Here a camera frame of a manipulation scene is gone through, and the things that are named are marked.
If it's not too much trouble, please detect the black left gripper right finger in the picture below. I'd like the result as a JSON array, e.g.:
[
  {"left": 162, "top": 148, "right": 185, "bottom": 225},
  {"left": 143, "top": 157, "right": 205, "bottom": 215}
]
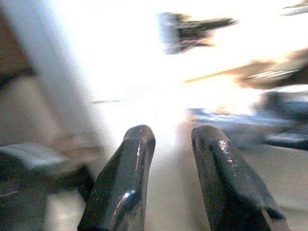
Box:
[{"left": 191, "top": 125, "right": 286, "bottom": 231}]

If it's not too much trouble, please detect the dark blurred object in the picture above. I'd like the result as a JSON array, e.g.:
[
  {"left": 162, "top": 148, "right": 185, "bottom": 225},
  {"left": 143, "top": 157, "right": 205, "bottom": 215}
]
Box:
[{"left": 157, "top": 12, "right": 239, "bottom": 55}]

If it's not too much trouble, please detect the dark low furniture piece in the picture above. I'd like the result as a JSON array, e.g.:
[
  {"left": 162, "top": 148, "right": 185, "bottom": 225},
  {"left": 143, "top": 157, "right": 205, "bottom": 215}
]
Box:
[{"left": 0, "top": 142, "right": 96, "bottom": 231}]

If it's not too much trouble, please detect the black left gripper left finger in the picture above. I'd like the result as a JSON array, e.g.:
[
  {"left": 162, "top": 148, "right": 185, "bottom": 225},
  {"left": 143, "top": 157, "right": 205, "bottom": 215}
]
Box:
[{"left": 77, "top": 124, "right": 156, "bottom": 231}]

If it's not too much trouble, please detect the brown blurred furniture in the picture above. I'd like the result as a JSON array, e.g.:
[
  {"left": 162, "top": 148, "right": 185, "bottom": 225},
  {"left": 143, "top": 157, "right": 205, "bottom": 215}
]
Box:
[{"left": 185, "top": 48, "right": 308, "bottom": 90}]

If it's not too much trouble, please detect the blue grey blurred object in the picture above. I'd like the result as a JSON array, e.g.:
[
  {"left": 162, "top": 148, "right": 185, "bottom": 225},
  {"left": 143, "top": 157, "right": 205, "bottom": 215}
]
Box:
[{"left": 187, "top": 91, "right": 308, "bottom": 151}]

